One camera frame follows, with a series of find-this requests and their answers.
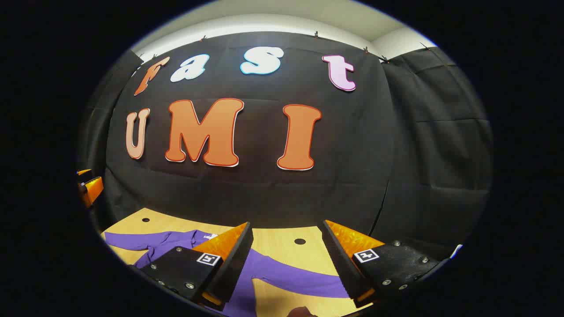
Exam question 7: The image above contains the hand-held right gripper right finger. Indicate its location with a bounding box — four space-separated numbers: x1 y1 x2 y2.
318 219 441 309

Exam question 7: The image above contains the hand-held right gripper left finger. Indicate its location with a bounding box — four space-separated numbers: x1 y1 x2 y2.
140 221 254 312

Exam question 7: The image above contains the purple jacket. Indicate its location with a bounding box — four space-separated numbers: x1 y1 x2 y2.
104 229 353 317

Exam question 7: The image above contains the black backdrop cloth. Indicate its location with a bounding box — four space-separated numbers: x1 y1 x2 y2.
77 31 493 260

